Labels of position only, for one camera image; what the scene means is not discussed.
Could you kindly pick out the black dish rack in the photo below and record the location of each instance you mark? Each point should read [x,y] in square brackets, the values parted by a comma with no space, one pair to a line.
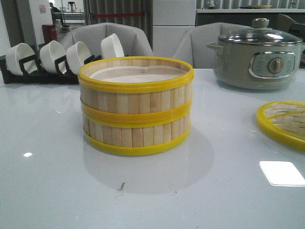
[63,74]

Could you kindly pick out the white refrigerator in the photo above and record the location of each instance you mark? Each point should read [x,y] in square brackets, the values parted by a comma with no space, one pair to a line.
[170,18]

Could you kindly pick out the bamboo steamer lid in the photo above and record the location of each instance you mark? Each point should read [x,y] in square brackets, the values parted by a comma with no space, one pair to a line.
[284,121]

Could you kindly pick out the bamboo steamer tray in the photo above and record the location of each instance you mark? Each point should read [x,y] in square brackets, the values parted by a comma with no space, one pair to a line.
[136,91]
[137,141]

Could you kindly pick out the grey chair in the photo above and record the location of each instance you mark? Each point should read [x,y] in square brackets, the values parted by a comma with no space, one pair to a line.
[133,40]
[192,47]

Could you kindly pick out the glass pot lid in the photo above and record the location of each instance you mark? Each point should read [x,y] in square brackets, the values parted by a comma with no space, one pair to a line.
[260,34]

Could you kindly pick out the white bowl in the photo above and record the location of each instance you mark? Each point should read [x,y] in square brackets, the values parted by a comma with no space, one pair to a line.
[111,47]
[76,55]
[14,54]
[49,53]

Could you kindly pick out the grey kitchen counter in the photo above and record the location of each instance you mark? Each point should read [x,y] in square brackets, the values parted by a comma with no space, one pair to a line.
[245,16]

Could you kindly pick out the left grey chair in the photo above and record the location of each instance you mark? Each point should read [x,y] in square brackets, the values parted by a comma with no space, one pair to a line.
[133,40]

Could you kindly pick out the red barrier belt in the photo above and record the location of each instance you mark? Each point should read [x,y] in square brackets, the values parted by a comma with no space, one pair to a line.
[117,15]

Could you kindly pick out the green electric cooking pot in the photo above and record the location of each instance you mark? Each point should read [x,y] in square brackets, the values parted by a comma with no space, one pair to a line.
[259,67]

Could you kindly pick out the right grey chair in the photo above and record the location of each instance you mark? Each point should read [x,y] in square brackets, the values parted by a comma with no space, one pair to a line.
[192,47]

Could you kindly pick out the red trash bin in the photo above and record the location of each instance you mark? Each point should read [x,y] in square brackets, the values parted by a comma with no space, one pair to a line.
[49,33]

